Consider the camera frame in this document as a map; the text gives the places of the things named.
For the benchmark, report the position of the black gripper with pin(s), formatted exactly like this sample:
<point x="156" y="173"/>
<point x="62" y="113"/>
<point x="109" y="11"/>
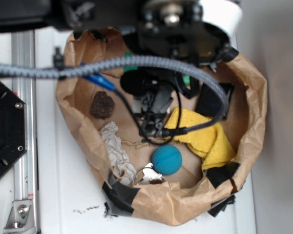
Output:
<point x="151" y="89"/>

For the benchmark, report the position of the green rectangular block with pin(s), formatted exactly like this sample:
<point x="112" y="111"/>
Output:
<point x="185" y="78"/>

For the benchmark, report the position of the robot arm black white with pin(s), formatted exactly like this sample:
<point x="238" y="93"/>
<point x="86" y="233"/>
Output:
<point x="176" y="35"/>

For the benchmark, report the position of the brown rough rock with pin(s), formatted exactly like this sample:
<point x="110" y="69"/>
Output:
<point x="102" y="105"/>

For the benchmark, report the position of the brown paper bag bin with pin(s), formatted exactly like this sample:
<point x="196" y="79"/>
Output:
<point x="191" y="191"/>

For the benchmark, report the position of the black square pouch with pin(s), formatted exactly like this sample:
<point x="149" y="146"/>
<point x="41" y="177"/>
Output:
<point x="208" y="103"/>

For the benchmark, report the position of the crumpled white paper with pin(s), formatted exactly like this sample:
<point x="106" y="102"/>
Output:
<point x="119" y="159"/>

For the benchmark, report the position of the blue dimpled ball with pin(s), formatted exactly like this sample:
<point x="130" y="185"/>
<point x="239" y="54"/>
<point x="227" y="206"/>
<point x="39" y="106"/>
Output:
<point x="167" y="160"/>

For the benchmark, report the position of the yellow folded cloth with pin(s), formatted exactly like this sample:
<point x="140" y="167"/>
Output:
<point x="210" y="144"/>

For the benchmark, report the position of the blue cable connector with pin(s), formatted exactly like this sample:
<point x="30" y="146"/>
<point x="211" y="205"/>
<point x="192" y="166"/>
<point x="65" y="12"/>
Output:
<point x="98" y="79"/>

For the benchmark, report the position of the black hexagonal mount plate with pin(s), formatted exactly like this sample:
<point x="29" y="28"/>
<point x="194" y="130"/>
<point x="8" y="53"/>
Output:
<point x="12" y="129"/>

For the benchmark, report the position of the aluminium extrusion rail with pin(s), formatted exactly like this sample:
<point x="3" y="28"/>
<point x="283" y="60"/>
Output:
<point x="26" y="185"/>

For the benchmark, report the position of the metal corner bracket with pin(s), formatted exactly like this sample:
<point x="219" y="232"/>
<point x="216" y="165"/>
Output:
<point x="21" y="219"/>

